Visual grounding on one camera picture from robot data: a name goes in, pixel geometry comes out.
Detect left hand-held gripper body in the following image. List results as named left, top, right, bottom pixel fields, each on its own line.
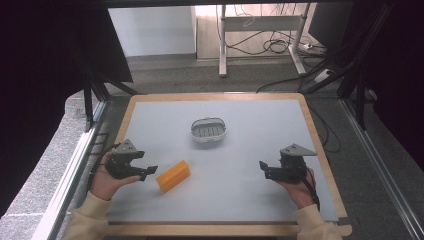
left=105, top=138, right=146, bottom=180

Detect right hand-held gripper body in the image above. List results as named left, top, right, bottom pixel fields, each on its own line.
left=278, top=142, right=318, bottom=185

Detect orange soap bar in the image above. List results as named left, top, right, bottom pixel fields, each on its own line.
left=155, top=159, right=192, bottom=194

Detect grey soap dish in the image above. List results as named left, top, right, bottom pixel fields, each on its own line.
left=190, top=116, right=228, bottom=144

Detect person's left hand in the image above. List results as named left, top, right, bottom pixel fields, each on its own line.
left=90, top=152, right=142, bottom=202

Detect person's right hand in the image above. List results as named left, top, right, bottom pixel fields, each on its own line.
left=275, top=167, right=318, bottom=211

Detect grey table mat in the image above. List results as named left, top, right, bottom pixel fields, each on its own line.
left=106, top=98, right=341, bottom=224

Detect black metal stand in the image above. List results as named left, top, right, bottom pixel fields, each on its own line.
left=74, top=49, right=139, bottom=133
left=301, top=3, right=396, bottom=131

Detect white power strip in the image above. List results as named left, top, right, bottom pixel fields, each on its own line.
left=312, top=68, right=332, bottom=84

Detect black curtain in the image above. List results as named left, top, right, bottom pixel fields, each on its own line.
left=308, top=0, right=424, bottom=173
left=0, top=0, right=134, bottom=218

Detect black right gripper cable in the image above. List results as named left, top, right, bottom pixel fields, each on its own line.
left=300, top=167, right=322, bottom=212

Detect aluminium frame rail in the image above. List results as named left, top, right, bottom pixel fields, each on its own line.
left=338, top=98, right=424, bottom=240
left=31, top=99, right=111, bottom=240

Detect black floor cables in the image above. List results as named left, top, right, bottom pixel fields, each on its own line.
left=214, top=3, right=343, bottom=154

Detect white desk frame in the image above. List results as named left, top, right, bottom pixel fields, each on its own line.
left=217, top=3, right=313, bottom=78

